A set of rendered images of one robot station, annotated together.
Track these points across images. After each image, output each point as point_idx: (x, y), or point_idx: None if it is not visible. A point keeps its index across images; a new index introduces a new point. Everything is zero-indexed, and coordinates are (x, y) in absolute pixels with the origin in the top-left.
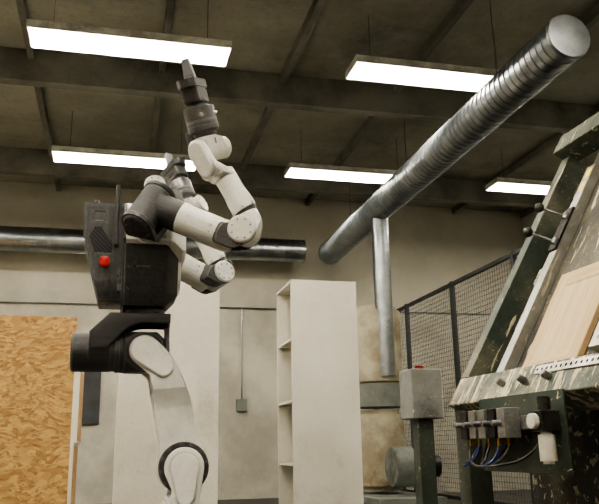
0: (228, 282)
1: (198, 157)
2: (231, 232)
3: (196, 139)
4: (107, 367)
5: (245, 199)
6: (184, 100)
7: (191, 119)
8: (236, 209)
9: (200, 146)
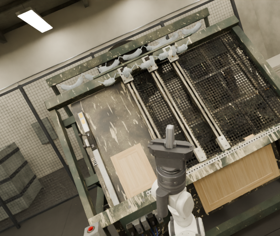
0: None
1: (188, 206)
2: (204, 235)
3: (180, 193)
4: None
5: None
6: (184, 166)
7: (184, 179)
8: (192, 220)
9: (191, 196)
